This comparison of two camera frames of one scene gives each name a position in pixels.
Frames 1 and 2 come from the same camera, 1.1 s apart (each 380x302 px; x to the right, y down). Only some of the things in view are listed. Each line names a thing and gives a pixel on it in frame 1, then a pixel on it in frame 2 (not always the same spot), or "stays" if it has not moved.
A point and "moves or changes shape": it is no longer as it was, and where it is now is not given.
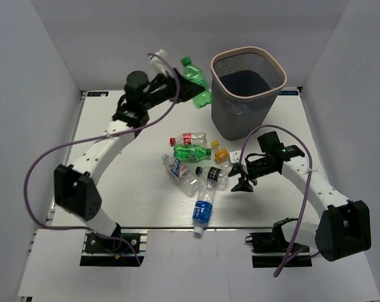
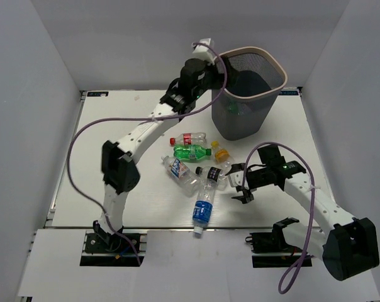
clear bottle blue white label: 182,173 stays
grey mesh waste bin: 245,83 stays
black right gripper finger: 243,186 to 246,197
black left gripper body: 162,92 to 212,80
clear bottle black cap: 219,178 stays
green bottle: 204,98 moves or changes shape
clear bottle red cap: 192,138 stays
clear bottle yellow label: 221,155 stays
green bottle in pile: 190,151 stays
